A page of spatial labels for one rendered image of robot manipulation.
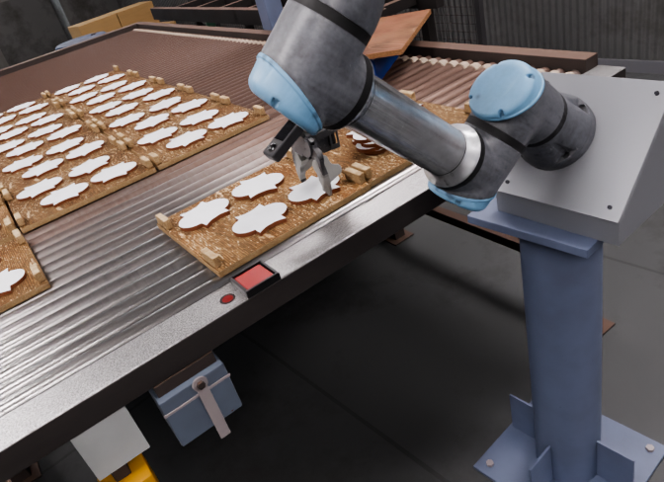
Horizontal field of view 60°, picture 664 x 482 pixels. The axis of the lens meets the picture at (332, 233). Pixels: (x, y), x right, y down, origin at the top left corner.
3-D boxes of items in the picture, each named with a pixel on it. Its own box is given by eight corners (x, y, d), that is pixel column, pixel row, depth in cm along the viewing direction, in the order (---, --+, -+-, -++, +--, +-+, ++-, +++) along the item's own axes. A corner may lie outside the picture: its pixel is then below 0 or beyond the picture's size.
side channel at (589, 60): (598, 84, 169) (598, 51, 164) (586, 91, 166) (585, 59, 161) (147, 33, 475) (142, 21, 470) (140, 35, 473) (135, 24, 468)
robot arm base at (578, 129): (607, 99, 106) (585, 76, 100) (580, 175, 106) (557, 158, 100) (534, 96, 118) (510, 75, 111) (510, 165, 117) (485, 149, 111)
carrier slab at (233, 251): (372, 189, 133) (370, 183, 132) (220, 279, 116) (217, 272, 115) (290, 159, 159) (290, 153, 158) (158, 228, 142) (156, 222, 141)
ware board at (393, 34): (431, 13, 221) (431, 8, 220) (402, 54, 183) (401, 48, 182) (314, 33, 241) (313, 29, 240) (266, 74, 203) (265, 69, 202)
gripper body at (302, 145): (341, 149, 131) (332, 99, 125) (311, 163, 127) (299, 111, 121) (322, 143, 137) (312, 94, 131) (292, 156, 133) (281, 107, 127)
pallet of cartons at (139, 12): (192, 51, 812) (172, -3, 774) (111, 85, 752) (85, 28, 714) (164, 49, 878) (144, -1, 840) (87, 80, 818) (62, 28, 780)
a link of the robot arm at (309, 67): (538, 155, 102) (323, -1, 65) (491, 225, 105) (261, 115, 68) (490, 130, 111) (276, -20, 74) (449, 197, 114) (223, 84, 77)
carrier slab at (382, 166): (490, 120, 150) (489, 114, 149) (371, 188, 133) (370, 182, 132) (402, 102, 176) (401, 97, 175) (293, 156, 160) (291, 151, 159)
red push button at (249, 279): (276, 280, 111) (274, 274, 111) (250, 295, 109) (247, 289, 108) (261, 269, 116) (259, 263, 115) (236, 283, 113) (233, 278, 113)
